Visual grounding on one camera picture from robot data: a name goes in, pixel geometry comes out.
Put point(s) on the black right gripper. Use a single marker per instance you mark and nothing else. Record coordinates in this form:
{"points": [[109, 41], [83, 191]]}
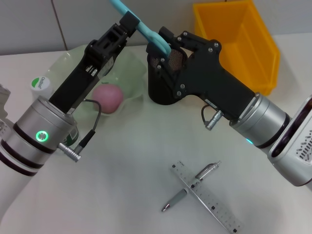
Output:
{"points": [[209, 78]]}

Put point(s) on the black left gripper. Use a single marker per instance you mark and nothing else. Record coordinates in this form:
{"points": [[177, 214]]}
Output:
{"points": [[83, 75]]}

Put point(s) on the blue scissors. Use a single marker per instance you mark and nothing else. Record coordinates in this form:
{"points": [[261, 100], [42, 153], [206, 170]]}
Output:
{"points": [[148, 34]]}

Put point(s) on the pink peach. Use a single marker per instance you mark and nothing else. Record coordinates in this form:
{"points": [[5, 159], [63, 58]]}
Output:
{"points": [[109, 97]]}

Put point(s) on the clear green-label water bottle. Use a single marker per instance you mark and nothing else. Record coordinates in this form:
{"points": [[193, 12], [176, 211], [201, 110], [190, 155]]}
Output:
{"points": [[41, 85]]}

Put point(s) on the silver pen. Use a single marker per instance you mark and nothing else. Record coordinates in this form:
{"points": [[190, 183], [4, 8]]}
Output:
{"points": [[207, 170]]}

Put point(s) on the clear plastic ruler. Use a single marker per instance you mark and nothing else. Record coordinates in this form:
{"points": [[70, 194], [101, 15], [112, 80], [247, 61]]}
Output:
{"points": [[214, 202]]}

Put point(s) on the black mesh pen cup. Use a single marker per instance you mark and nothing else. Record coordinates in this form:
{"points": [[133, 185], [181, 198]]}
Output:
{"points": [[161, 90]]}

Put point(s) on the green glass fruit plate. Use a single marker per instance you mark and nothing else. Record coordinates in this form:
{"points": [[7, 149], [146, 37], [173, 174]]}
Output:
{"points": [[65, 65]]}

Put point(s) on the yellow plastic bin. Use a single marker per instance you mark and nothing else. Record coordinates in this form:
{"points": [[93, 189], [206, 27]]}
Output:
{"points": [[248, 36]]}

